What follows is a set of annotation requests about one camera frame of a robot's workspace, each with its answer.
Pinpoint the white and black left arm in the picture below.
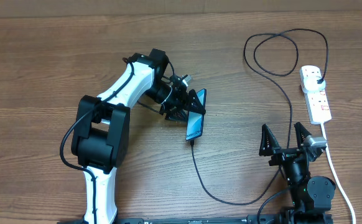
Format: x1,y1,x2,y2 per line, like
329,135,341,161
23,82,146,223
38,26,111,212
59,49,207,223

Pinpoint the white USB charger adapter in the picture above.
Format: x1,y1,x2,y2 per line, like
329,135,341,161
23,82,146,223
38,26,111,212
301,77,326,93

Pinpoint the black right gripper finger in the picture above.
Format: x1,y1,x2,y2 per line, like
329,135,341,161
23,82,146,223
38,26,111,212
294,122,312,149
259,124,281,156

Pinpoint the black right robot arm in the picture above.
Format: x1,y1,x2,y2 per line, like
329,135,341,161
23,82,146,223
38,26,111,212
256,122,336,223

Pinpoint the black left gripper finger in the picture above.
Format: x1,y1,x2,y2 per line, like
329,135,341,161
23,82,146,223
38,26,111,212
165,110,188,122
183,89,206,115

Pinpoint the white power strip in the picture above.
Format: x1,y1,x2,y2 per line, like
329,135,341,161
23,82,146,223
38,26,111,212
299,65,332,124

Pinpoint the white power strip cord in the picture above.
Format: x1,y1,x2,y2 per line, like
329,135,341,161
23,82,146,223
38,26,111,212
320,123,357,224

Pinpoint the black USB-C charging cable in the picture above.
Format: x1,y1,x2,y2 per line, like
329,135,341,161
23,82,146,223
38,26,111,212
189,28,329,207

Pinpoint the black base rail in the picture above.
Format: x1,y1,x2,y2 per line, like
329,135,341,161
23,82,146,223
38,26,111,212
57,215,334,224

